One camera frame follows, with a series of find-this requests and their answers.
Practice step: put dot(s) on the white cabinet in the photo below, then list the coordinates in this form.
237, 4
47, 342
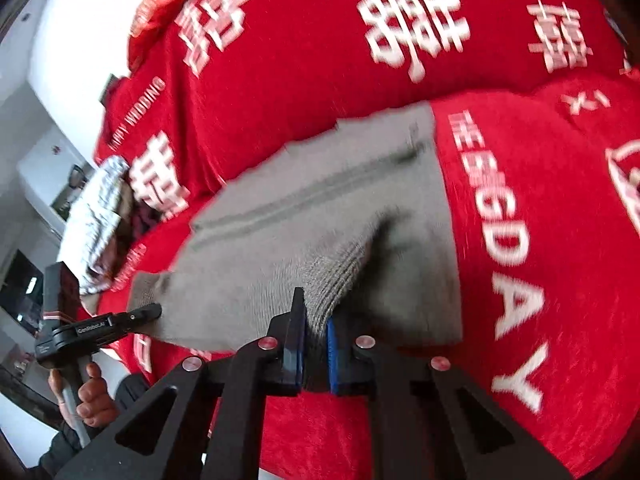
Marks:
45, 185

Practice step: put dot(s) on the grey knit sweater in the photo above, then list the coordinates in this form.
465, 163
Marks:
310, 200

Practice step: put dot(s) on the dark cloth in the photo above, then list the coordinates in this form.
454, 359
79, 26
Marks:
147, 215

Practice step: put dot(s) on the person's left hand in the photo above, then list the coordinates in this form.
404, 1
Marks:
95, 400

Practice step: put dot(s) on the light grey patterned garment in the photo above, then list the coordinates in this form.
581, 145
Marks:
95, 210

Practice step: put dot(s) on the black screen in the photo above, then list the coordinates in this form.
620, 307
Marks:
20, 282

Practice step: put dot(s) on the brown-grey cloth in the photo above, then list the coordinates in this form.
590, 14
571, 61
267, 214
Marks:
117, 247

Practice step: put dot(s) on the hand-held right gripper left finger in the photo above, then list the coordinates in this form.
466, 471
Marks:
298, 340

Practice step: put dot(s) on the red printed blanket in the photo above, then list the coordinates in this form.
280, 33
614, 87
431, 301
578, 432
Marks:
500, 210

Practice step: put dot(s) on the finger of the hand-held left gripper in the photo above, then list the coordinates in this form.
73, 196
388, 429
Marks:
142, 314

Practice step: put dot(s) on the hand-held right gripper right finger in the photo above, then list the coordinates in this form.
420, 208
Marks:
332, 355

